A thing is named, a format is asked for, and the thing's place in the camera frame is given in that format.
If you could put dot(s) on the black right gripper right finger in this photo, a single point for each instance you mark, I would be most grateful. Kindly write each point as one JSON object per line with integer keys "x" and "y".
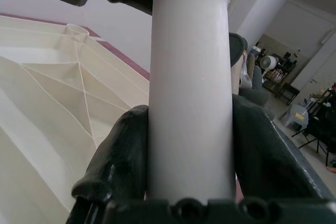
{"x": 262, "y": 155}

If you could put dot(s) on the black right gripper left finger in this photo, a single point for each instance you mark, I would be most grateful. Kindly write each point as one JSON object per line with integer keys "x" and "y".
{"x": 120, "y": 155}

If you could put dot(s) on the white plastic children table top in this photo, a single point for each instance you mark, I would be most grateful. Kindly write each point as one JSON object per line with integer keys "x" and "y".
{"x": 52, "y": 90}

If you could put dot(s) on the white plastic table leg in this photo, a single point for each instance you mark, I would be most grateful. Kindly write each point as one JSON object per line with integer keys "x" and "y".
{"x": 189, "y": 77}

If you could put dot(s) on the white plastic stool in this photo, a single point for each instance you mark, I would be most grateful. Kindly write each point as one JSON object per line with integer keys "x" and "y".
{"x": 296, "y": 116}

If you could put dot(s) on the black cluttered desk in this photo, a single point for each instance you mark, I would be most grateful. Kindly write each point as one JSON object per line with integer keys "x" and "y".
{"x": 320, "y": 129}

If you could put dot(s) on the dark grey armchair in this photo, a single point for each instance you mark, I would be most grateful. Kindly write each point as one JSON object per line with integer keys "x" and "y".
{"x": 258, "y": 90}

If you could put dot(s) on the dark shelf with bottles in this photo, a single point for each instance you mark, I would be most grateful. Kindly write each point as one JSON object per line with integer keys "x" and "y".
{"x": 278, "y": 77}

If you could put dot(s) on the white round fan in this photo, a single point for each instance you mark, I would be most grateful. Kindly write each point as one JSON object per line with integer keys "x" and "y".
{"x": 267, "y": 62}

